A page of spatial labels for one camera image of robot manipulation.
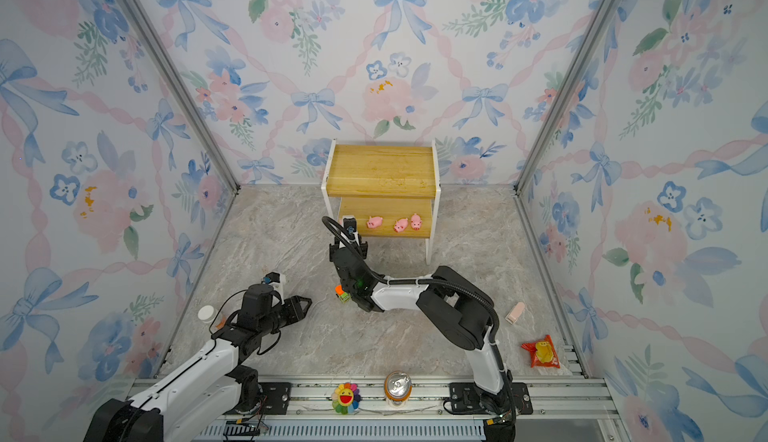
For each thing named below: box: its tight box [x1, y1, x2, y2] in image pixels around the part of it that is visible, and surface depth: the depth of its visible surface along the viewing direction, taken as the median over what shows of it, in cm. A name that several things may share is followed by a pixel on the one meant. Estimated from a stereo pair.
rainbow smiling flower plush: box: [331, 382, 362, 415], surface depth 75 cm
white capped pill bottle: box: [197, 305, 217, 323], surface depth 82 cm
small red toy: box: [520, 334, 561, 369], surface depth 80 cm
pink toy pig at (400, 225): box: [394, 218, 409, 233], surface depth 88 cm
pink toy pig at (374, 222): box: [366, 216, 383, 229], surface depth 89 cm
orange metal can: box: [384, 370, 413, 408], surface depth 68 cm
